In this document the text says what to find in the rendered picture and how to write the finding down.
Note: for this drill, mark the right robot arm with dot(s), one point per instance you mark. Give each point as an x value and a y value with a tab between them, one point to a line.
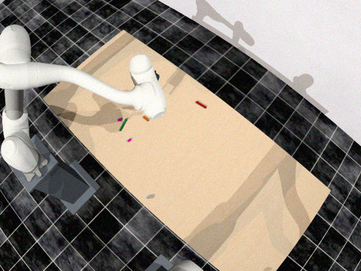
185	265

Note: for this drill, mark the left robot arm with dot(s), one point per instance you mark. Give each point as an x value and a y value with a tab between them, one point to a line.
18	73

